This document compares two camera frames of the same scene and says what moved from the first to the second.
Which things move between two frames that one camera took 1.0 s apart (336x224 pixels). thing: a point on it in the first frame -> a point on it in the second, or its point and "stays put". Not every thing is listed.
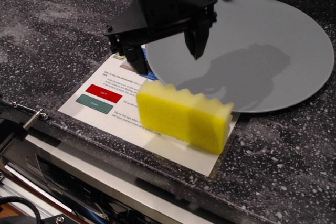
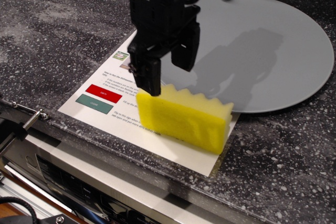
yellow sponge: [186, 117] stays put
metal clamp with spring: [10, 129] stays put
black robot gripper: [160, 8] -> [160, 10]
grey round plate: [261, 55] stays put
